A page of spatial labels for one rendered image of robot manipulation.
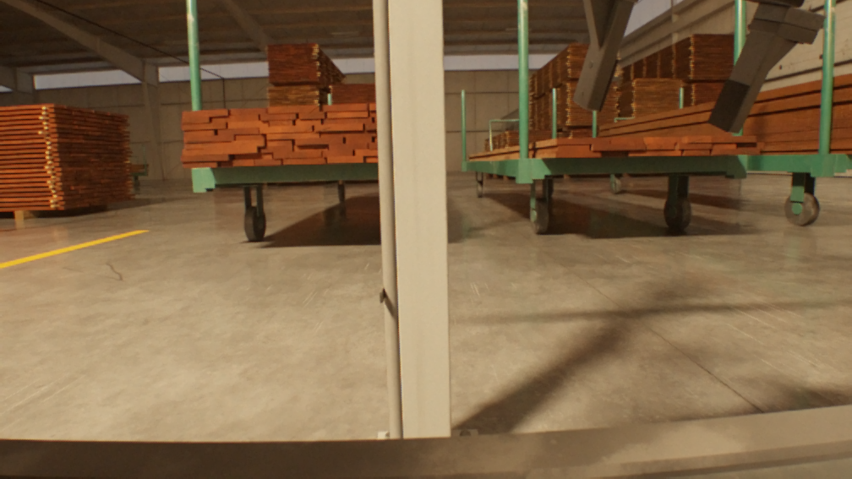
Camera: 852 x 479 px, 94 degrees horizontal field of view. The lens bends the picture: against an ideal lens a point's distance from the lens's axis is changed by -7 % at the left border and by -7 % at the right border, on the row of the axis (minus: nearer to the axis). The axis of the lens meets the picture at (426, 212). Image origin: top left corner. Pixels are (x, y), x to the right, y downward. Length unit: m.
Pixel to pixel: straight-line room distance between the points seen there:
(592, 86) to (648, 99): 10.35
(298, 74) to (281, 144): 8.01
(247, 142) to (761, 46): 1.79
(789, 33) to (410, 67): 0.34
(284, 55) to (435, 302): 9.69
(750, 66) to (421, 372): 0.45
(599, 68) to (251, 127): 1.74
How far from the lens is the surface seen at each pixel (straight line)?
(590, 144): 1.97
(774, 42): 0.43
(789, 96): 3.28
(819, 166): 2.93
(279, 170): 2.16
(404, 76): 0.50
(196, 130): 2.07
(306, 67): 9.90
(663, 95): 10.89
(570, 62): 10.14
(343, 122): 1.86
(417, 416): 0.58
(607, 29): 0.35
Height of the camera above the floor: 0.41
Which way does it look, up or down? 7 degrees down
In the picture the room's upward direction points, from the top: 1 degrees counter-clockwise
